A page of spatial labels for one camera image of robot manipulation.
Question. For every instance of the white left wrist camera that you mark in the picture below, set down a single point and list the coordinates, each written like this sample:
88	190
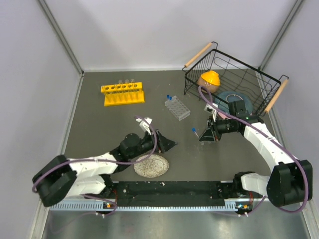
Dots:
144	124

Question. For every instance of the black wire basket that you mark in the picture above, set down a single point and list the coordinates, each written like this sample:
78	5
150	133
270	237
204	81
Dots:
235	75

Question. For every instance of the yellow brown bowl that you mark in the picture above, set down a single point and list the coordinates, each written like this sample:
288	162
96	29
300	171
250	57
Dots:
210	80

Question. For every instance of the blue plate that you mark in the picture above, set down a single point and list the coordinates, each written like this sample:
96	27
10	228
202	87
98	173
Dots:
225	97

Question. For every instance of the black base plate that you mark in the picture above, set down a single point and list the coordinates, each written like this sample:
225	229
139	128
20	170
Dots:
165	193

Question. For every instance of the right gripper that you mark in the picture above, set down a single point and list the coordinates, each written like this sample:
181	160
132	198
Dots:
208	136

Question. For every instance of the clear plastic tube rack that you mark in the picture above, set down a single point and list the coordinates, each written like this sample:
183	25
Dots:
178	108

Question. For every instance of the speckled white plate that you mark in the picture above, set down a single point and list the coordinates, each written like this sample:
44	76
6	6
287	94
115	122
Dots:
154	166

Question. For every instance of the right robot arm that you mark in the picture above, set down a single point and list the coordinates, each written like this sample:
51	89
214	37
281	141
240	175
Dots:
290	180

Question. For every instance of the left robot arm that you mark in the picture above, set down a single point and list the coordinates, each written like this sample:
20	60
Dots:
65	177

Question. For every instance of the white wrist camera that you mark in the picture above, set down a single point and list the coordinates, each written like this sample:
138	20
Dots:
144	124
212	109

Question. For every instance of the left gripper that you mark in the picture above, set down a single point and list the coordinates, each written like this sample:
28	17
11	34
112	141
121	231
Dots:
164	144

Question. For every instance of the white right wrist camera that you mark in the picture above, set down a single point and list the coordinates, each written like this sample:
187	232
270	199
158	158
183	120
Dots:
212	109

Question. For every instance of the yellow test tube rack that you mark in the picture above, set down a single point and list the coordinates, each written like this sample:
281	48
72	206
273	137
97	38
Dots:
107	91

